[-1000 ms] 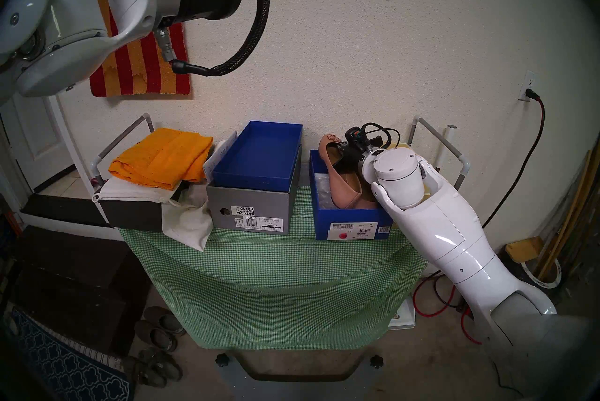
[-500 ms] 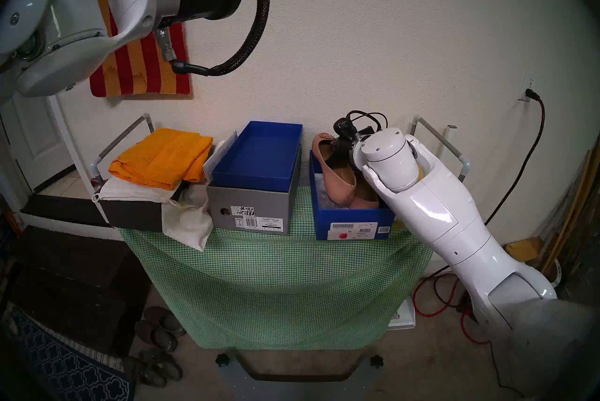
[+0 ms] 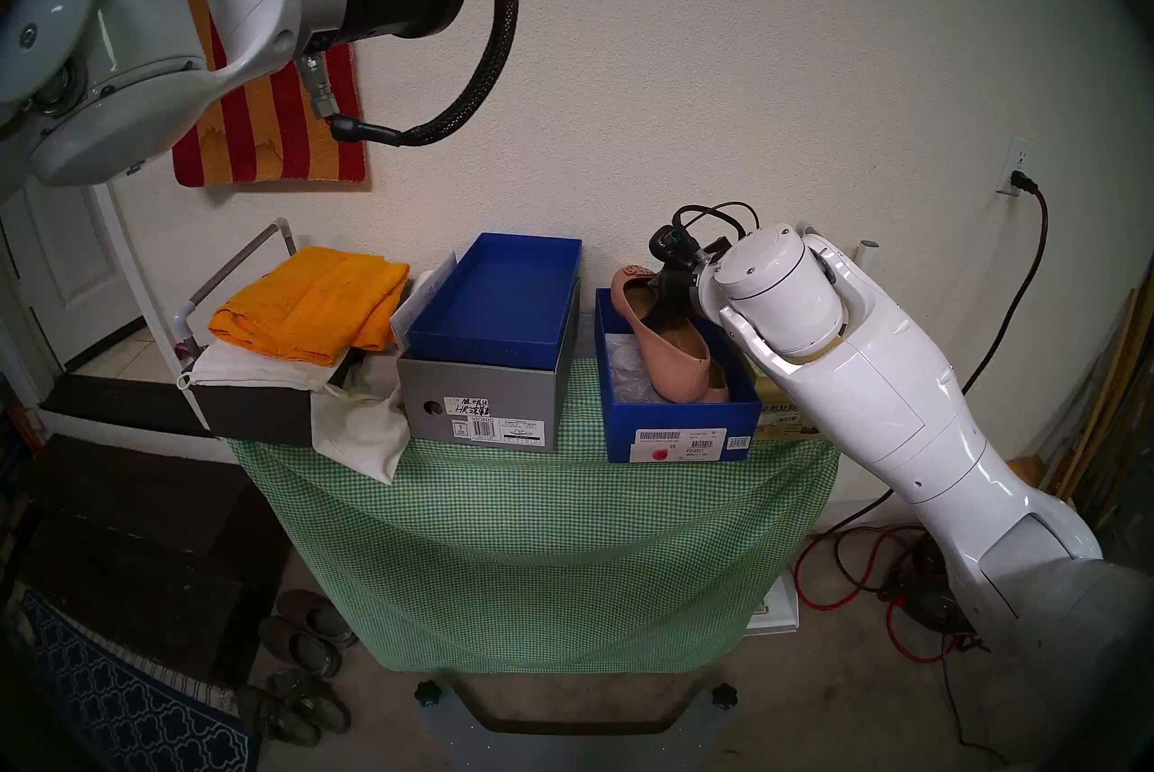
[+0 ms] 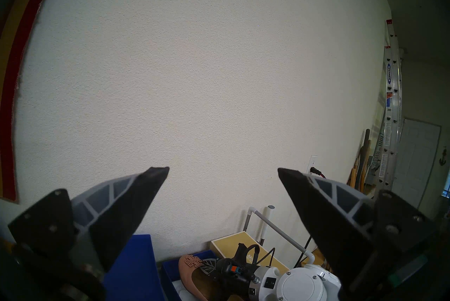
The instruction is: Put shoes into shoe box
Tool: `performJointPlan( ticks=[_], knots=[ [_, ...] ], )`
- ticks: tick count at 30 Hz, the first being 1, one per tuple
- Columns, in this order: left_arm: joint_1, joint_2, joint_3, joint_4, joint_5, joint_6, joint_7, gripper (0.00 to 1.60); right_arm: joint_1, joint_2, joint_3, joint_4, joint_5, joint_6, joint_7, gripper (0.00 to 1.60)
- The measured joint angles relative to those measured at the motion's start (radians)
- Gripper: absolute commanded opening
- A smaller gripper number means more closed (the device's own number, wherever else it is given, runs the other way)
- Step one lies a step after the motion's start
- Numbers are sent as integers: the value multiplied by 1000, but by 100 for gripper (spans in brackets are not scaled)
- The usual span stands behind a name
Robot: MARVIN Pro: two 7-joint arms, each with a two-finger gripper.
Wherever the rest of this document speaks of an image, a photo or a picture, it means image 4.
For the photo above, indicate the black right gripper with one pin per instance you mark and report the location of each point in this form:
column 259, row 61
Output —
column 228, row 281

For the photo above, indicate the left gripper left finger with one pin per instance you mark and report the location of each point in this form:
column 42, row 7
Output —
column 116, row 212

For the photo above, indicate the aluminium ladder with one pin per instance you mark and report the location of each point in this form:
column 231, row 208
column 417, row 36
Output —
column 390, row 110

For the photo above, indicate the white wall outlet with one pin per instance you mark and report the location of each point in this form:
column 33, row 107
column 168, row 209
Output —
column 312, row 161

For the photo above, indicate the blue shoe box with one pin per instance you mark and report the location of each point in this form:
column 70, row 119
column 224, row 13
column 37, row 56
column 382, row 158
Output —
column 172, row 272

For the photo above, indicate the gold shoe box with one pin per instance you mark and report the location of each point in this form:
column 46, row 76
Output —
column 228, row 244

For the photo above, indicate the red yellow striped flag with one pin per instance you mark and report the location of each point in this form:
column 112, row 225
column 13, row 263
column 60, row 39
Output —
column 10, row 93

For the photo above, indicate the leaning wooden sticks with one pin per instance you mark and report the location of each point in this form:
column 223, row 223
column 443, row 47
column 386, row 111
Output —
column 360, row 166

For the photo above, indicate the blue shoe box lid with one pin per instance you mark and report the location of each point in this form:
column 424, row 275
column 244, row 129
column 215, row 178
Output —
column 133, row 268

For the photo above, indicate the gray pipe frame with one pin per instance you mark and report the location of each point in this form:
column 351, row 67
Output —
column 277, row 230

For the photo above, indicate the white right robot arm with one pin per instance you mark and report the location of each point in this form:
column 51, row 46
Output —
column 299, row 282

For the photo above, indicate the white tissue paper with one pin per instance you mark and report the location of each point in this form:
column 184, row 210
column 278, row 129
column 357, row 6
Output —
column 184, row 291

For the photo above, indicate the tan leather shoe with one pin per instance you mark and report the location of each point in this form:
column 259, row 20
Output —
column 193, row 275

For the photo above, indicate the white flat door panel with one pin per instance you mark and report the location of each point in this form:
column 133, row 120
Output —
column 416, row 163

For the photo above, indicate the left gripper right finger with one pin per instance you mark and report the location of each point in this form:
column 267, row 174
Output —
column 334, row 226

